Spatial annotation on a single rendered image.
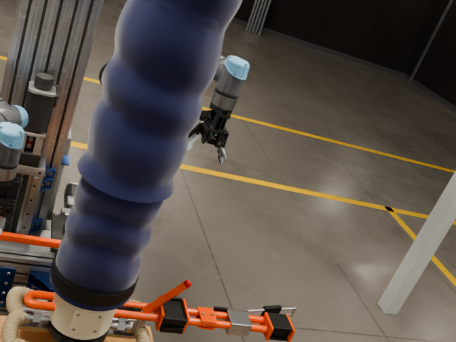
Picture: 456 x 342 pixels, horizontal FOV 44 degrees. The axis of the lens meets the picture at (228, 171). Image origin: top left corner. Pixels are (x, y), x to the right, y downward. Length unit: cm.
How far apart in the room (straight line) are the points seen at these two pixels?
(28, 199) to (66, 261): 71
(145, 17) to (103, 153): 31
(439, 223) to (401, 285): 57
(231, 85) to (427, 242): 292
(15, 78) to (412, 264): 325
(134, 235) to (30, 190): 78
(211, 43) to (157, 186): 35
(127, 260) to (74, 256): 13
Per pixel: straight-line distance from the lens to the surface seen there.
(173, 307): 168
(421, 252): 437
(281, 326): 179
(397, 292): 453
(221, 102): 168
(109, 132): 124
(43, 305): 158
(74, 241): 142
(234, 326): 172
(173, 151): 126
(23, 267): 214
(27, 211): 213
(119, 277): 144
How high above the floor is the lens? 223
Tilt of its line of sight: 23 degrees down
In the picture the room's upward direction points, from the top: 22 degrees clockwise
